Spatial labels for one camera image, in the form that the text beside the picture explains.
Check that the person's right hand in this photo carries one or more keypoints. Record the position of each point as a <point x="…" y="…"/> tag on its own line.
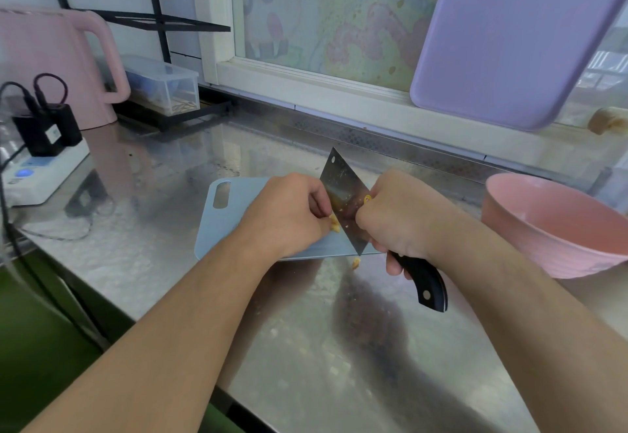
<point x="407" y="214"/>

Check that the person's left hand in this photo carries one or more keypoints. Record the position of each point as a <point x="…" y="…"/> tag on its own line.
<point x="282" y="214"/>

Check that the person's left thumb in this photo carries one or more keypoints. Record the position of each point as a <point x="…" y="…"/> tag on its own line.
<point x="321" y="202"/>

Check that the person's right little finger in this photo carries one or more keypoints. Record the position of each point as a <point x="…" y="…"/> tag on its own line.
<point x="397" y="265"/>

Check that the yellow food piece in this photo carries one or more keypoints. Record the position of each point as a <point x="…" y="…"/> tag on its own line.
<point x="334" y="224"/>

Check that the person's right forearm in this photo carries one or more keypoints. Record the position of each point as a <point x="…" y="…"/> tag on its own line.
<point x="530" y="339"/>

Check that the person's left forearm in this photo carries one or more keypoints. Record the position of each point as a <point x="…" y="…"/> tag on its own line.
<point x="162" y="339"/>

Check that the small yellow food scrap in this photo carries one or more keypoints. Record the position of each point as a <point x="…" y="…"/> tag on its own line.
<point x="356" y="263"/>

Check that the light blue cutting board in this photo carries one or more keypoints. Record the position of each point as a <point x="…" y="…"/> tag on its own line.
<point x="223" y="231"/>

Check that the pink ribbed bowl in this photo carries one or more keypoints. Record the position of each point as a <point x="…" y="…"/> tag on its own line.
<point x="544" y="221"/>

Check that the cartoon window film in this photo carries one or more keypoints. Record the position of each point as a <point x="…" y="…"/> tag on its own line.
<point x="333" y="15"/>

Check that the clear plastic lidded box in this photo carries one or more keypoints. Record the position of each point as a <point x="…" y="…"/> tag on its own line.
<point x="162" y="84"/>

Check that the black metal rack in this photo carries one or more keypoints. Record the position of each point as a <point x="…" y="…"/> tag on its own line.
<point x="157" y="20"/>

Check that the purple cutting board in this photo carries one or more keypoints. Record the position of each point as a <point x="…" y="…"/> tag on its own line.
<point x="505" y="35"/>

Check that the wooden knob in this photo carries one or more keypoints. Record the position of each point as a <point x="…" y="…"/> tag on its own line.
<point x="607" y="120"/>

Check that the black charger plug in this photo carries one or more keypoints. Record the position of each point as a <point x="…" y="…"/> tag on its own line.
<point x="66" y="123"/>
<point x="32" y="133"/>

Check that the white power strip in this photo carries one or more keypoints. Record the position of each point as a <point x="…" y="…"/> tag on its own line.
<point x="44" y="170"/>

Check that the pink electric kettle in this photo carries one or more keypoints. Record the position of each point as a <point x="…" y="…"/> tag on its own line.
<point x="46" y="59"/>

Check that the green cabinet front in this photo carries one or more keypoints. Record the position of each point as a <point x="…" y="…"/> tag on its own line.
<point x="29" y="349"/>

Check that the white window frame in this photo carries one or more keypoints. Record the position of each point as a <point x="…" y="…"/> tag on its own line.
<point x="314" y="89"/>

